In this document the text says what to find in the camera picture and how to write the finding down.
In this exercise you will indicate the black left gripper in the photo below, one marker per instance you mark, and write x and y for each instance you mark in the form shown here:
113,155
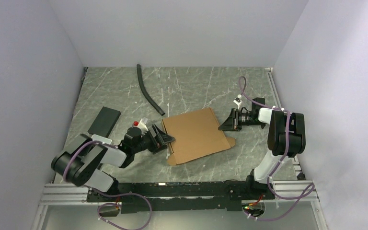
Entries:
161,138

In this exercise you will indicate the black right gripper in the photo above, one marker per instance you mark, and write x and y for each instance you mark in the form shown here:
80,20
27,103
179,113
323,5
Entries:
231,123

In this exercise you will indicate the brown cardboard box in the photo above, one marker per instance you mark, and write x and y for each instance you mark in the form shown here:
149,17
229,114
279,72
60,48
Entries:
196,135

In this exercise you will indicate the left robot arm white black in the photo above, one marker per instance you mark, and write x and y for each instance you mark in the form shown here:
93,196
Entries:
79,162

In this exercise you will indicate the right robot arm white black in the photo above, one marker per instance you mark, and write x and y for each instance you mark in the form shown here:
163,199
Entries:
286,136

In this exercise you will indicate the black flat rectangular block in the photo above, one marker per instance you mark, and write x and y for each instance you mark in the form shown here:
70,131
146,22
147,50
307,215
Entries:
104,122

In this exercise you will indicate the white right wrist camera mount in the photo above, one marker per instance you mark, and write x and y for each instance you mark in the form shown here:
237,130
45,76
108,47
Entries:
238,101

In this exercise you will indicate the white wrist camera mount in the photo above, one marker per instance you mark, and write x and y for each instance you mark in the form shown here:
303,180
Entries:
142,124
238,101

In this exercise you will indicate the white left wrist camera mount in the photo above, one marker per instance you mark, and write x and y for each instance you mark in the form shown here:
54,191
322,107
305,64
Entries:
142,124

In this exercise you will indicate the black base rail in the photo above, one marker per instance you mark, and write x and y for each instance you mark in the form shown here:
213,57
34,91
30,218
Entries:
229,195

